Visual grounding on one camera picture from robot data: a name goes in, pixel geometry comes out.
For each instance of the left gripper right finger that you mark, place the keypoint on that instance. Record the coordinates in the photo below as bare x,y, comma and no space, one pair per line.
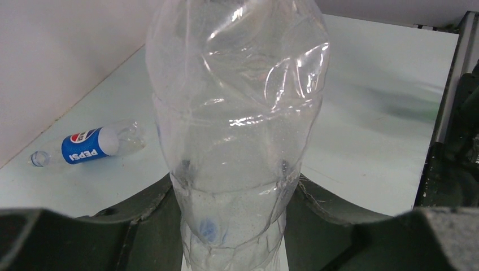
326,232

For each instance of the blue bottle cap left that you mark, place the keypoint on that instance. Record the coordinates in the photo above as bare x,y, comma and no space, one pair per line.
212,232

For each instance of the clear unlabelled plastic bottle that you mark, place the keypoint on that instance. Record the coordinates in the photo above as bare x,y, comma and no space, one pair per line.
237,88

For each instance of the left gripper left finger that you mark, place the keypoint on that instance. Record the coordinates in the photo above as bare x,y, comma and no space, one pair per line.
139,233

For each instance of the aluminium frame profile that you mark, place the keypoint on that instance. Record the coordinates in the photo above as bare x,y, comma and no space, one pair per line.
464,60

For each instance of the Pepsi labelled clear bottle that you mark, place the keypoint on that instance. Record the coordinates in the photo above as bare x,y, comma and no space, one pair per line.
120,138

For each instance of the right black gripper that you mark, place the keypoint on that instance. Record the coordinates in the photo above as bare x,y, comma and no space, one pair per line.
450,176

